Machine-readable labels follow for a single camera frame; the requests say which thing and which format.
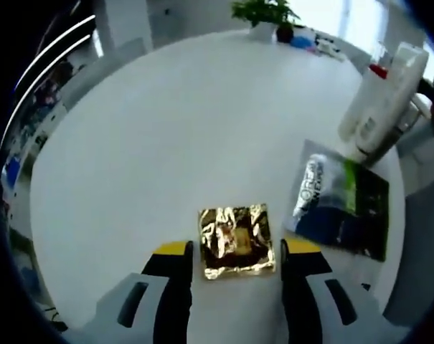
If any gold foil skincare sachet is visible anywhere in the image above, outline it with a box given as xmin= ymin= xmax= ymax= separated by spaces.
xmin=197 ymin=203 xmax=277 ymax=282

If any blue storage crate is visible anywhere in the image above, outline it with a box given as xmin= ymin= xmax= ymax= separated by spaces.
xmin=1 ymin=159 xmax=22 ymax=189

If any blue crumpled bag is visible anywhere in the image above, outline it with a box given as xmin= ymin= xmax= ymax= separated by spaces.
xmin=291 ymin=34 xmax=315 ymax=50

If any large bright window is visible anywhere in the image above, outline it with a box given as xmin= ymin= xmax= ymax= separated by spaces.
xmin=288 ymin=0 xmax=434 ymax=72

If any white skincare bottle red collar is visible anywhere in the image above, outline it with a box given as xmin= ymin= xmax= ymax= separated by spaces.
xmin=337 ymin=42 xmax=393 ymax=144

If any small dark pot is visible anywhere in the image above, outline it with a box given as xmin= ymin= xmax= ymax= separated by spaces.
xmin=275 ymin=23 xmax=296 ymax=44

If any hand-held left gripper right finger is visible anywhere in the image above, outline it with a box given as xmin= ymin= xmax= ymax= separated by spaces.
xmin=279 ymin=238 xmax=411 ymax=344

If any white skincare tube red line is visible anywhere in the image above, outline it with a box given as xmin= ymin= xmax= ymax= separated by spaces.
xmin=356 ymin=41 xmax=430 ymax=161

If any pile of small desk items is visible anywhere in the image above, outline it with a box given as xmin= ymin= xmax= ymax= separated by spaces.
xmin=311 ymin=35 xmax=346 ymax=62

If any green plant in white pot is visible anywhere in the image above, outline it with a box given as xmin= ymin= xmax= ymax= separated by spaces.
xmin=230 ymin=0 xmax=301 ymax=42

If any green black skincare sachet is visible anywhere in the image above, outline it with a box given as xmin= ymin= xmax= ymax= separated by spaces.
xmin=283 ymin=138 xmax=390 ymax=262

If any grey mesh office chair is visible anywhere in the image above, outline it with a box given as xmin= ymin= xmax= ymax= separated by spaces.
xmin=381 ymin=132 xmax=434 ymax=327

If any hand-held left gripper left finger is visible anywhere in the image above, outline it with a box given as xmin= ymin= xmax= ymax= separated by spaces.
xmin=67 ymin=239 xmax=195 ymax=344

